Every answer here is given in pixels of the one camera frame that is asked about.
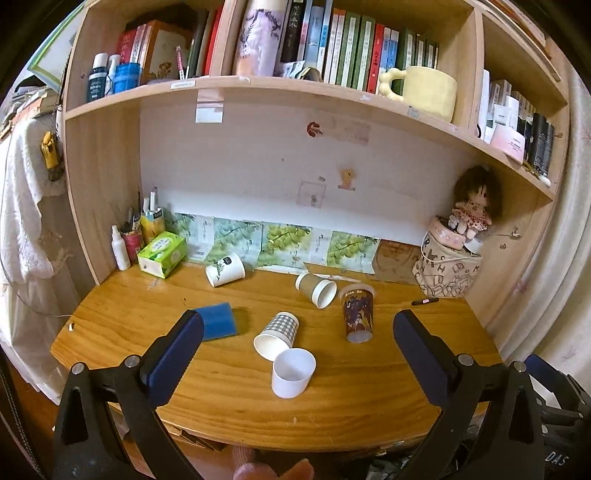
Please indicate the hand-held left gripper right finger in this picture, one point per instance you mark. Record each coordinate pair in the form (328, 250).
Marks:
(422, 364)

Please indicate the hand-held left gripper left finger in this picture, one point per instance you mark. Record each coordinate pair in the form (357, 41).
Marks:
(168, 369)

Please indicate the checkered paper cup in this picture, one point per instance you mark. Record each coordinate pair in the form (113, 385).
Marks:
(281, 328)

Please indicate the dark printed paper cup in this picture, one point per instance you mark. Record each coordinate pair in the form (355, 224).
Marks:
(358, 316)

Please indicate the white green print paper cup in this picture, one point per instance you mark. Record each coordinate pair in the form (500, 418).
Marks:
(228, 267)

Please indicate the white plastic cup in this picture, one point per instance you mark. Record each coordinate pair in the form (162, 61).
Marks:
(291, 383)

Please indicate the brown paper cup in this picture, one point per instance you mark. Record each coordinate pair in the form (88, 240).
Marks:
(308, 283)

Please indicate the row of upright books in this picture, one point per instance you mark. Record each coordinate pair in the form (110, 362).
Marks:
(360, 46)

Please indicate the person's left hand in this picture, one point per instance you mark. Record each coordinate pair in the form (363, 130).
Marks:
(272, 473)

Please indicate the black pen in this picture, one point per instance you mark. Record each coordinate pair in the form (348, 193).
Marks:
(425, 301)

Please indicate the blue sponge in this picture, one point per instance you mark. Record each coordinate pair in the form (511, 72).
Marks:
(219, 321)

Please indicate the letter printed fabric bag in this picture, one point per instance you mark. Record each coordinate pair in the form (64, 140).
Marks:
(445, 272)

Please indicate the brown portrait sheet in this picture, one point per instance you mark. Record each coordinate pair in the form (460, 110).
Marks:
(397, 263)

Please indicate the green tissue box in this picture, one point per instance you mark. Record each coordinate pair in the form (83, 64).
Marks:
(162, 254)

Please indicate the white paper strip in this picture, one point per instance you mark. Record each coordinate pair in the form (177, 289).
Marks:
(332, 276)

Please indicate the white spray bottle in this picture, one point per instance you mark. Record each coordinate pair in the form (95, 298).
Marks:
(121, 251)

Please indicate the red pen holder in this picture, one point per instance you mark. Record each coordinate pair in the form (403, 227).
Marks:
(133, 247)

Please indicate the pink round box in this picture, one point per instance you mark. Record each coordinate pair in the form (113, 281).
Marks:
(445, 235)

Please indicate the cream curtain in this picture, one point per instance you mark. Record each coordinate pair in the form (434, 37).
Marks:
(554, 277)

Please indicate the yellow green pen holder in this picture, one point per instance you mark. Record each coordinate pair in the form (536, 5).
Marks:
(152, 228)

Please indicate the white marker pen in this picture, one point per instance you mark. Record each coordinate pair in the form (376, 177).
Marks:
(153, 201)

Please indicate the brown haired rag doll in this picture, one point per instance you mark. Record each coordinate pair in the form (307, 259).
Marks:
(473, 203)

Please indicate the row of leaf printed cards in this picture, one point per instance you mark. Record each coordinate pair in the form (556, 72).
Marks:
(281, 240)

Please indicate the wooden bookshelf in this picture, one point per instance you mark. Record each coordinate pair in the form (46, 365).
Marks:
(101, 184)

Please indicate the white lace cloth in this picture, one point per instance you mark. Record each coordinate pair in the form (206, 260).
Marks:
(23, 207)

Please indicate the pink cosmetic box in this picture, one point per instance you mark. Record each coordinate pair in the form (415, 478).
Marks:
(507, 141)

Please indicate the yellow hanging charm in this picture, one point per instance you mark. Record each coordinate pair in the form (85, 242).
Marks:
(50, 150)

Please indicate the row of black bottles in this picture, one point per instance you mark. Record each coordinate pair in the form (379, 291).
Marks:
(540, 141)

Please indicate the clear tape patch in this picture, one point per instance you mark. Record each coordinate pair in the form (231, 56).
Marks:
(209, 107)

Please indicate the yellow ceramic mug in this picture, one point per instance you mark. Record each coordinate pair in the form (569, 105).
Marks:
(427, 92)

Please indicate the row of white cosmetic boxes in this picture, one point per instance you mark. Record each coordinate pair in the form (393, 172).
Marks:
(503, 104)

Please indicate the blue plastic tub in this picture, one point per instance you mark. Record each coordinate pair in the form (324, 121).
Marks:
(127, 77)

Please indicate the dark blue bottle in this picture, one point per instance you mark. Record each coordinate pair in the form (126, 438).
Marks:
(95, 78)

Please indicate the white bottle blue label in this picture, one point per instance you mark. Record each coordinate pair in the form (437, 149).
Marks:
(113, 69)

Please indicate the wooden floral picture box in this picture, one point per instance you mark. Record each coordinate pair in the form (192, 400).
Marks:
(164, 50)

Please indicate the green framed picture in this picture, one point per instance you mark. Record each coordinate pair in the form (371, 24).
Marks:
(51, 64)

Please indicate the row of red white books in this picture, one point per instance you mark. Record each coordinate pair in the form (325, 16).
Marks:
(134, 44)

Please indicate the row of dark thin books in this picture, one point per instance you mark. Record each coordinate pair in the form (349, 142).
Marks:
(205, 41)

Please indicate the floral paper roll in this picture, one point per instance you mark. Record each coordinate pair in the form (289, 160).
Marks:
(261, 39)

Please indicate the yellow wall sticker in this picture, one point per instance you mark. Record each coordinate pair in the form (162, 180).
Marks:
(346, 177)

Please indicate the sketch wall sticker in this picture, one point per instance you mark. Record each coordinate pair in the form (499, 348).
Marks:
(313, 194)

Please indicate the red wall sticker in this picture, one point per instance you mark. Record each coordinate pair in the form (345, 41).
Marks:
(314, 128)

